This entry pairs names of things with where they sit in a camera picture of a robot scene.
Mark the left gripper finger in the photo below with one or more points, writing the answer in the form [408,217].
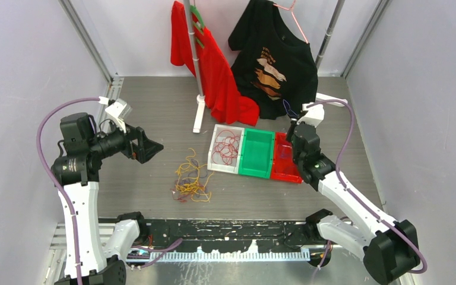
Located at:
[147,151]
[147,137]

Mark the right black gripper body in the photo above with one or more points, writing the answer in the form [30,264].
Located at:
[290,136]

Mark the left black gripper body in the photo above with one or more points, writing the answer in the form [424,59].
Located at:
[127,149]

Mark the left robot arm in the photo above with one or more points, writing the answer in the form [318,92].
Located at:
[77,170]

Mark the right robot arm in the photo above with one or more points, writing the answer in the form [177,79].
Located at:
[388,248]

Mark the red plastic bin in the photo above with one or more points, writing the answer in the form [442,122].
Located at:
[283,168]

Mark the green plastic bin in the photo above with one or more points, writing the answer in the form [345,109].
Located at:
[256,155]

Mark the white plastic bin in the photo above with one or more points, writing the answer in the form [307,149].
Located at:
[225,149]

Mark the black printed t-shirt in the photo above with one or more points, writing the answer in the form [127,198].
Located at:
[273,67]

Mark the red t-shirt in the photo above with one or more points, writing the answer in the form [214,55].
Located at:
[222,97]

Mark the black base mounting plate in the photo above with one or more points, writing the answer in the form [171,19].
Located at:
[228,236]

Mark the metal clothes rack pole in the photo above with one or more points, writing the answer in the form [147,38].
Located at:
[191,31]

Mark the pink clothes hanger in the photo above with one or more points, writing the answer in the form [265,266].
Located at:
[291,10]

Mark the green clothes hanger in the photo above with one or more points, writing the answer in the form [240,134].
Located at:
[198,25]

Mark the right metal rack pole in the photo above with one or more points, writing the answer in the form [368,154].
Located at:
[329,32]

